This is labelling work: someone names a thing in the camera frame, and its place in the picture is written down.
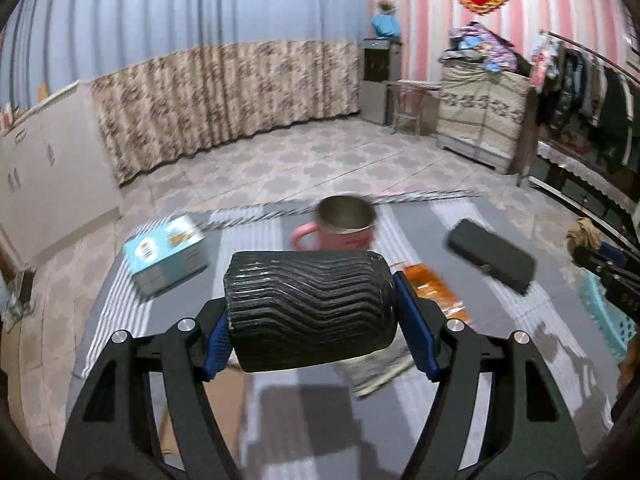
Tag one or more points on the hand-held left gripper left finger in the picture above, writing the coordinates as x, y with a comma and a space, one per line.
217, 347

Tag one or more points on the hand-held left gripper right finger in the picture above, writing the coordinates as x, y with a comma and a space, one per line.
415, 320

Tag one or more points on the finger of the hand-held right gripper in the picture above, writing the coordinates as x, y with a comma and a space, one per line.
622, 292
607, 255

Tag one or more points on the brown paper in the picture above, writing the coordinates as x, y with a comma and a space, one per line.
584, 235

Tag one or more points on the light blue plastic basket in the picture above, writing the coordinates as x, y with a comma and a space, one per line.
617, 332

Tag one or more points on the black ribbed paper cup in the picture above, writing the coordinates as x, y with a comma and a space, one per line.
310, 305

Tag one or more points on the person's right hand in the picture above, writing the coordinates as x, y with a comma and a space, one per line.
629, 372

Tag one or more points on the orange snack packet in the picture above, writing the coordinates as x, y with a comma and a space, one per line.
430, 285

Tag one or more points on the brown cardboard piece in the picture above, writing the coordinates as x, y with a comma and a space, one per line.
227, 400

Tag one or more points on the patterned crumpled wrapper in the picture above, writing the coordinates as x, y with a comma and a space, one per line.
375, 370

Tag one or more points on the low cabinet with lace cloth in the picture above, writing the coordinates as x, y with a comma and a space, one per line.
585, 175

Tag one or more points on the black glasses case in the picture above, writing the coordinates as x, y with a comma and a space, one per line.
490, 255

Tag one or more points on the teal cardboard box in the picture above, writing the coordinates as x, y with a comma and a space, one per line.
165, 260

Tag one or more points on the grey striped mat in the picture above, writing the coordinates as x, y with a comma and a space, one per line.
300, 425

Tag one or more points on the pink metal mug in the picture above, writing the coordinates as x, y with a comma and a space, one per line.
325, 240

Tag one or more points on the row of hanging clothes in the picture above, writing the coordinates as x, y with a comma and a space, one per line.
590, 95

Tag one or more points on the cloth covered cabinet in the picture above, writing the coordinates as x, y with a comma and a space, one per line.
480, 115

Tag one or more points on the pink hanging bag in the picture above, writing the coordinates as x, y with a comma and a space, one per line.
542, 67

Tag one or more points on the metal clothes rack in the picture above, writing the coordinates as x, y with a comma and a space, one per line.
590, 52

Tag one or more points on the wooden stool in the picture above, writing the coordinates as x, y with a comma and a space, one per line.
407, 105

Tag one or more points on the grey water dispenser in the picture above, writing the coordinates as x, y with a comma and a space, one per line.
380, 85

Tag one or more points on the white side cabinet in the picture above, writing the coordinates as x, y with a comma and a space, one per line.
50, 175

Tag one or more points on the pile of folded clothes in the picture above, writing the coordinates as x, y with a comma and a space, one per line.
475, 45

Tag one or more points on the blue and floral curtain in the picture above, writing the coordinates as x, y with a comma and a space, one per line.
200, 60

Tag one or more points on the blue covered water bottle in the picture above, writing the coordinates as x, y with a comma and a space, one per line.
386, 22

